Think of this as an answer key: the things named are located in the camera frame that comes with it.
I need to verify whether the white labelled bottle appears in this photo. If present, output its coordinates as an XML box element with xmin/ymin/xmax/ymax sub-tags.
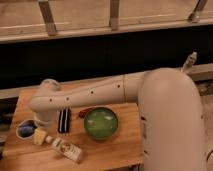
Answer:
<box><xmin>45</xmin><ymin>136</ymin><xmax>83</xmax><ymax>163</ymax></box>

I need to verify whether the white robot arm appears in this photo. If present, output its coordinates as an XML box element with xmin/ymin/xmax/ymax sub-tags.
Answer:
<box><xmin>29</xmin><ymin>68</ymin><xmax>207</xmax><ymax>171</ymax></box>

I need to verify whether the small bottle on ledge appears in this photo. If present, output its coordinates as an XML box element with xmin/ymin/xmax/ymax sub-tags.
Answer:
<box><xmin>181</xmin><ymin>52</ymin><xmax>197</xmax><ymax>73</ymax></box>

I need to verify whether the white blue cup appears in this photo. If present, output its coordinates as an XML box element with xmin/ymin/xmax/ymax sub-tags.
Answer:
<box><xmin>16</xmin><ymin>120</ymin><xmax>37</xmax><ymax>139</ymax></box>

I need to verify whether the black white striped block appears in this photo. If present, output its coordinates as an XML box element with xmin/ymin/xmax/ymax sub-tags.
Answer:
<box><xmin>58</xmin><ymin>108</ymin><xmax>71</xmax><ymax>133</ymax></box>

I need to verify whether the red object behind bowl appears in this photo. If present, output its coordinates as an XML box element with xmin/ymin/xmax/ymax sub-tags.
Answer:
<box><xmin>78</xmin><ymin>107</ymin><xmax>93</xmax><ymax>118</ymax></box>

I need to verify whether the green bowl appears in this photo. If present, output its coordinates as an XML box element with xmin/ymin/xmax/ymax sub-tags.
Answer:
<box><xmin>84</xmin><ymin>107</ymin><xmax>119</xmax><ymax>140</ymax></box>

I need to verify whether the wooden table board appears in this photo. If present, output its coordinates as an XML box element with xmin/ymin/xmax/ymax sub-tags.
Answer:
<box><xmin>0</xmin><ymin>88</ymin><xmax>143</xmax><ymax>171</ymax></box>

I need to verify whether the left metal bracket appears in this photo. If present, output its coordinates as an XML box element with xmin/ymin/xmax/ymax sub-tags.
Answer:
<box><xmin>38</xmin><ymin>0</ymin><xmax>57</xmax><ymax>36</ymax></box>

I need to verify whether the metal bracket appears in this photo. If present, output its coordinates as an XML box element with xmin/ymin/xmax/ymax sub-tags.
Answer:
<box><xmin>188</xmin><ymin>0</ymin><xmax>208</xmax><ymax>23</ymax></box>
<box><xmin>38</xmin><ymin>0</ymin><xmax>57</xmax><ymax>36</ymax></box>
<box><xmin>109</xmin><ymin>0</ymin><xmax>120</xmax><ymax>31</ymax></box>

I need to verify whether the middle metal bracket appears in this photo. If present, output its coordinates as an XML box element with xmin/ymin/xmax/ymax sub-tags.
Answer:
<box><xmin>109</xmin><ymin>0</ymin><xmax>120</xmax><ymax>31</ymax></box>

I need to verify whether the right metal bracket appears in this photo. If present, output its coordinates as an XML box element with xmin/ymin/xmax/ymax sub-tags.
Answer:
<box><xmin>188</xmin><ymin>0</ymin><xmax>208</xmax><ymax>23</ymax></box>

